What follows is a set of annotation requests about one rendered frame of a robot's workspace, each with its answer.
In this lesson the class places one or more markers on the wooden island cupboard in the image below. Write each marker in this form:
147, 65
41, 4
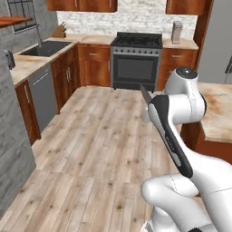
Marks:
211, 148

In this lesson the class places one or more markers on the black framed window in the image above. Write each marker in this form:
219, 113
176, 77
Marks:
21, 13

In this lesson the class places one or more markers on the grey fridge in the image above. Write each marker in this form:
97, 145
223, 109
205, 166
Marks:
216, 42

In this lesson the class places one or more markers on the steel tap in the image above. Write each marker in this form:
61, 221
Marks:
39, 37

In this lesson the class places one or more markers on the wooden knife block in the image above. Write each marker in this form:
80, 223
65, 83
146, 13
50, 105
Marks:
59, 31

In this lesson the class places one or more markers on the tall wooden side panel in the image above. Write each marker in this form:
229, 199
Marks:
203, 30

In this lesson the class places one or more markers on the wooden wall cupboard, narrow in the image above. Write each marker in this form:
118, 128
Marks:
184, 6

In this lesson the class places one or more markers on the wooden wall cupboards, wide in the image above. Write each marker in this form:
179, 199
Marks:
81, 4

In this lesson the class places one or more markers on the wooden wall shelf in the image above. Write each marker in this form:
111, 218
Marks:
13, 21

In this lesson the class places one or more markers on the wooden base cupboard with drawer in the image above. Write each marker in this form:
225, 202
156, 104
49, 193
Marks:
175, 65
94, 66

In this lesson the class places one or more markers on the wooden cupboards under sink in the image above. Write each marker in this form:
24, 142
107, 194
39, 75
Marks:
65, 78

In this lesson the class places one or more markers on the narrow wooden base cupboard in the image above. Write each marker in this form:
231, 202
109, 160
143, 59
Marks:
27, 114

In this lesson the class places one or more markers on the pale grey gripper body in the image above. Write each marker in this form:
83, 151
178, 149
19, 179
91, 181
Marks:
146, 113

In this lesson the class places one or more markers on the grey dishwasher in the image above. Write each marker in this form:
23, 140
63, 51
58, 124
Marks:
43, 96

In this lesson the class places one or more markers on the dark kitchen sink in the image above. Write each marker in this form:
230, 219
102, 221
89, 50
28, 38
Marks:
45, 48

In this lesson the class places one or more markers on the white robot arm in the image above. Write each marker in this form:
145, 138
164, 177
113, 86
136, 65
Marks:
181, 102

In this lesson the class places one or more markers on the black and steel cooker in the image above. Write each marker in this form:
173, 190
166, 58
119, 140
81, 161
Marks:
136, 68

